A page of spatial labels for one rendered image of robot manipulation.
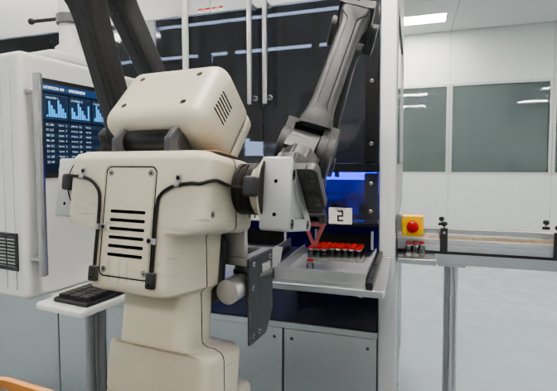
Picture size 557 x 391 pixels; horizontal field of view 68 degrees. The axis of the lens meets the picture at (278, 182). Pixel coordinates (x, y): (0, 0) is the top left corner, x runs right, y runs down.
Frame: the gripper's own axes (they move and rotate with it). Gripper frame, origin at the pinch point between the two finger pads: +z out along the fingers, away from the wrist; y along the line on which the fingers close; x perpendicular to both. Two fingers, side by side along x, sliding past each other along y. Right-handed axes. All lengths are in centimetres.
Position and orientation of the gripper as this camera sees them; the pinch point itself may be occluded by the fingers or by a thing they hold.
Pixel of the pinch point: (314, 242)
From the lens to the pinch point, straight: 124.5
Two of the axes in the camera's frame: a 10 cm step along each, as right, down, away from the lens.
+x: -10.0, 0.0, 0.6
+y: 0.6, -0.8, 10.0
